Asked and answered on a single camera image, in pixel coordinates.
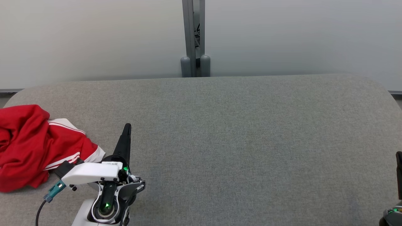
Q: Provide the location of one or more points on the red Bulls jersey shirt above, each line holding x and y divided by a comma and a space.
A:
62, 141

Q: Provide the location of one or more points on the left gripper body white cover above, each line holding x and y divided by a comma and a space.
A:
91, 172

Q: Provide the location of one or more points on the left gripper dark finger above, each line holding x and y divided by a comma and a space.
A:
123, 147

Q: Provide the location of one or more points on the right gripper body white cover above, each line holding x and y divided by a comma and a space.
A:
394, 218

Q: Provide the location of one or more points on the grey cylindrical post foot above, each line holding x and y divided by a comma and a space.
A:
185, 67
205, 66

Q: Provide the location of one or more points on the grey metal frame post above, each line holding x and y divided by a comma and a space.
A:
188, 28

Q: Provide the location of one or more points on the dark grey baseboard strip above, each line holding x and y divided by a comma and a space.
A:
9, 90
395, 92

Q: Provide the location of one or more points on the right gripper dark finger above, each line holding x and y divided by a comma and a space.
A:
399, 175

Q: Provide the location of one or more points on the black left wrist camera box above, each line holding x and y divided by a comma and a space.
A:
64, 168

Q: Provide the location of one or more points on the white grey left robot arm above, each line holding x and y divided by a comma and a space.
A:
82, 215

